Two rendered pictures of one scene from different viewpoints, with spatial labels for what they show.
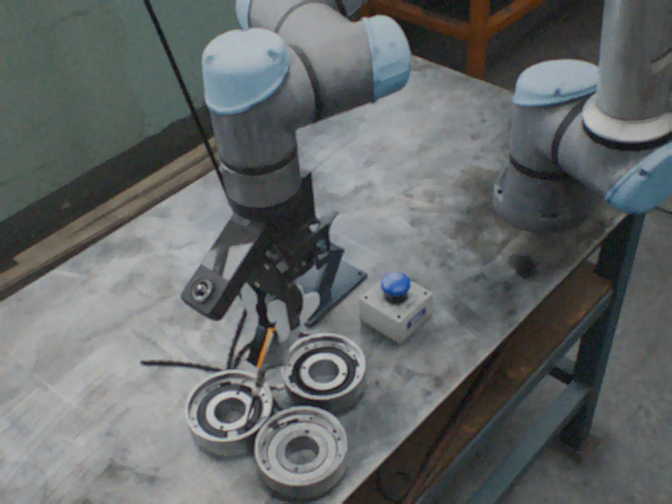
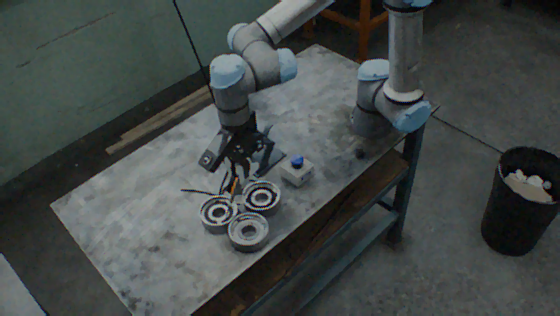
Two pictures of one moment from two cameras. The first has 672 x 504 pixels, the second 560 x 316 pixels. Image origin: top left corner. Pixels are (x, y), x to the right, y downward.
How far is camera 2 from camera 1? 0.31 m
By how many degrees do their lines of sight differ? 3
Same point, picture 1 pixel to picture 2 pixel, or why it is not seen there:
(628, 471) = (417, 254)
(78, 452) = (153, 226)
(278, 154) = (239, 105)
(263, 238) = (233, 138)
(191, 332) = (203, 177)
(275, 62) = (238, 69)
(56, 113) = (144, 63)
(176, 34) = (206, 23)
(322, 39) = (259, 58)
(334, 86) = (263, 78)
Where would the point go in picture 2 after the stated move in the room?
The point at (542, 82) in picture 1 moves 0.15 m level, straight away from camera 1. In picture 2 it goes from (368, 70) to (376, 45)
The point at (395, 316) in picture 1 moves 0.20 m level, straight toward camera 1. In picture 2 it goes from (295, 174) to (289, 231)
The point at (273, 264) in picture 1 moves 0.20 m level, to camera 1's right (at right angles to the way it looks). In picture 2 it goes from (237, 150) to (322, 145)
